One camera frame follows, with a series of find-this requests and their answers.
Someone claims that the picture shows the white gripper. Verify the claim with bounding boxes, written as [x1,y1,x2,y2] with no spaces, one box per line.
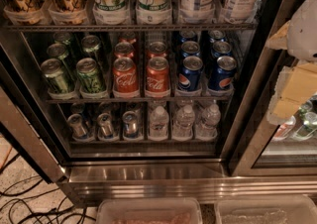
[265,21,317,125]

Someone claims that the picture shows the green can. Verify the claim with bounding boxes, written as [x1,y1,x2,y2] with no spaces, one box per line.
[76,57,106,93]
[81,35,102,64]
[47,43,76,80]
[53,32,76,52]
[41,58,74,94]

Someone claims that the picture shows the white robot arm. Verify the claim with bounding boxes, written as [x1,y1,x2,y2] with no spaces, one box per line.
[265,0,317,125]

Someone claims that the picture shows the middle right pepsi can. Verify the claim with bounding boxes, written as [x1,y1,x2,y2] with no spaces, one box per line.
[212,41,232,57]

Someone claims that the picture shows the pepsi can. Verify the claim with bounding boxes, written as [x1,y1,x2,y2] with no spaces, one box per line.
[208,30,226,43]
[178,56,203,91]
[208,56,237,90]
[180,41,201,58]
[177,30,198,44]
[212,41,232,57]

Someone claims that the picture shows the back right pepsi can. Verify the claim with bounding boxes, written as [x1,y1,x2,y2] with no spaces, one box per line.
[208,30,226,43]

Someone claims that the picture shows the front right pepsi can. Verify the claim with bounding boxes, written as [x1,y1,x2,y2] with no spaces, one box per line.
[208,56,237,90]

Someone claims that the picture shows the middle left pepsi can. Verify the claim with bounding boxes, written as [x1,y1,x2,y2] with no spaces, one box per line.
[180,41,201,58]

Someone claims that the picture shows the back left pepsi can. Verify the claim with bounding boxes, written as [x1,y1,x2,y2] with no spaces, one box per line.
[177,30,198,44]

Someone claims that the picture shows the front left pepsi can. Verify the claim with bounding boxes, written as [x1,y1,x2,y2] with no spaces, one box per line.
[178,56,203,91]

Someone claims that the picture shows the glass fridge door right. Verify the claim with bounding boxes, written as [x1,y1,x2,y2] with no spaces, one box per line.
[229,51,317,175]

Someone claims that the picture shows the middle right coca-cola can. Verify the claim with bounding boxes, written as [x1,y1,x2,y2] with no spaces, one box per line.
[147,41,167,58]

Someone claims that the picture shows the coca-cola can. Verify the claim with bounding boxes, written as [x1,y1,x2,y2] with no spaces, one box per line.
[146,56,169,92]
[114,42,135,59]
[119,32,138,45]
[147,41,167,58]
[113,57,139,93]

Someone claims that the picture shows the front right coca-cola can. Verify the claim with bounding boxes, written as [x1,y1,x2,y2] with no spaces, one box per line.
[146,56,169,92]

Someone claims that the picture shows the back left coca-cola can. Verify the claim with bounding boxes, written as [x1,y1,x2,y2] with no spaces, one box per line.
[119,32,138,45]

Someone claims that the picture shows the middle left coca-cola can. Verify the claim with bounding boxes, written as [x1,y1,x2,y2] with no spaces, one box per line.
[114,42,135,59]

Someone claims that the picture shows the front left coca-cola can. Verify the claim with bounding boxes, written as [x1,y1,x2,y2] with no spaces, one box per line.
[113,57,139,93]

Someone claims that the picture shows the steel fridge cabinet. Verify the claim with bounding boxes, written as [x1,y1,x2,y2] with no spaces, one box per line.
[0,0,317,207]

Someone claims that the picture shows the right silver slim can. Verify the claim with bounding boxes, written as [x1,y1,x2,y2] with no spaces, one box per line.
[122,111,139,139]

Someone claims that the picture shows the silver slim can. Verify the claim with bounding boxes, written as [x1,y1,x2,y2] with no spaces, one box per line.
[67,114,89,139]
[97,113,114,139]
[122,111,139,139]

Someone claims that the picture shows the middle silver slim can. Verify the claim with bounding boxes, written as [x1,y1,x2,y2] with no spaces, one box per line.
[97,113,114,139]

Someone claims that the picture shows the left silver slim can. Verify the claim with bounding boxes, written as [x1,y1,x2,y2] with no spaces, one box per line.
[67,114,89,139]

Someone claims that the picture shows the open fridge door left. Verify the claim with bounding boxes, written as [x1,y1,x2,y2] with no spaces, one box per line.
[0,87,64,182]

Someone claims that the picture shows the right water bottle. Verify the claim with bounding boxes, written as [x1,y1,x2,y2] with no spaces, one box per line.
[195,104,221,141]

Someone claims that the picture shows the water bottle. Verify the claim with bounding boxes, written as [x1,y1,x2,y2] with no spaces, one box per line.
[150,106,169,138]
[195,104,221,141]
[172,105,195,141]

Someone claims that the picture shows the middle water bottle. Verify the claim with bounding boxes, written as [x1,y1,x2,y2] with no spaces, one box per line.
[172,105,195,141]

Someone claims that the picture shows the left water bottle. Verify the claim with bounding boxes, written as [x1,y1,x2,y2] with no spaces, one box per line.
[150,106,169,138]

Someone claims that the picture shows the right clear plastic bin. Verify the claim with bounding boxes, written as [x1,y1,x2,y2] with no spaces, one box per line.
[215,195,317,224]

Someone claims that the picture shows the clear plastic bin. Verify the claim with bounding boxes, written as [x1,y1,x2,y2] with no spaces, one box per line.
[96,198,203,224]
[215,195,317,224]

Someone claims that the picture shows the left clear plastic bin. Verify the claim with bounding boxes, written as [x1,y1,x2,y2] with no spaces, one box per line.
[96,198,203,224]

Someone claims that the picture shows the top wire shelf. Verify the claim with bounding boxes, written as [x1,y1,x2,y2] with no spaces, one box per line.
[2,23,258,32]

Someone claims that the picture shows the black floor cables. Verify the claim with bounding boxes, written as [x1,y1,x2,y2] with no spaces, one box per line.
[0,153,97,224]

